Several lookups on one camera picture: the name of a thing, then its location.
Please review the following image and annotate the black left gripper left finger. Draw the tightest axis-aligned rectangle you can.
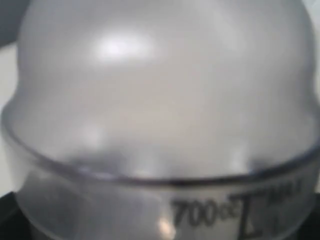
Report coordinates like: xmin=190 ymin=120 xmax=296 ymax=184
xmin=0 ymin=191 xmax=42 ymax=240

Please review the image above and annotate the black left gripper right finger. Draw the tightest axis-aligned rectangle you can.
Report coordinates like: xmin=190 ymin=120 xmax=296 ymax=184
xmin=287 ymin=192 xmax=320 ymax=240

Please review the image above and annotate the clear plastic shaker bottle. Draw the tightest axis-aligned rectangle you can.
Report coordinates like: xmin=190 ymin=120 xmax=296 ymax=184
xmin=1 ymin=0 xmax=320 ymax=240

